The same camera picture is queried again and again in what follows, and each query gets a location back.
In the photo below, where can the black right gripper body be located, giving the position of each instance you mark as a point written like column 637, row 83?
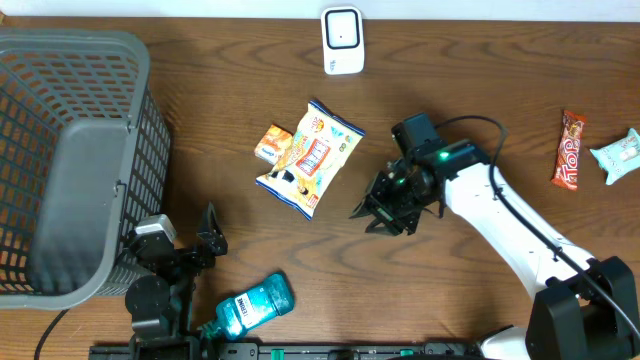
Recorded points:
column 403, row 188

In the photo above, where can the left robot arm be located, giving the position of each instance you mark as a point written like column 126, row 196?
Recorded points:
column 160, row 303

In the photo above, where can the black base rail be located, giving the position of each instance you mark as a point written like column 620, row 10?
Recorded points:
column 254, row 351

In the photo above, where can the small orange snack packet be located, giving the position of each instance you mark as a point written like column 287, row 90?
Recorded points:
column 273, row 144

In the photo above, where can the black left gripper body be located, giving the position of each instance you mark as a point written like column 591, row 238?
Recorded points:
column 193, row 259

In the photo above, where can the teal wet wipes pack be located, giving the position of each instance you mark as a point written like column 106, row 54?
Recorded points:
column 619, row 158

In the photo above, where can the yellow snack bag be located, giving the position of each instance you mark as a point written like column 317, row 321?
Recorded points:
column 321, row 146

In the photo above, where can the grey plastic shopping basket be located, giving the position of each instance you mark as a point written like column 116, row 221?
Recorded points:
column 84, row 158

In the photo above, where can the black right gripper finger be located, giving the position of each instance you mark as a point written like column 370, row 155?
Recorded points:
column 382, row 226
column 367, row 207

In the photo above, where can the teal mouthwash bottle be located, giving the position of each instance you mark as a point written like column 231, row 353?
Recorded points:
column 238, row 315

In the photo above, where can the red brown chocolate bar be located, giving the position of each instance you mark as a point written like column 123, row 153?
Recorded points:
column 567, row 161

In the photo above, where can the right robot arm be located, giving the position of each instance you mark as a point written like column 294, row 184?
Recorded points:
column 583, row 308

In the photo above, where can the white barcode scanner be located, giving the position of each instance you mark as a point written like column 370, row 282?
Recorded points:
column 342, row 40

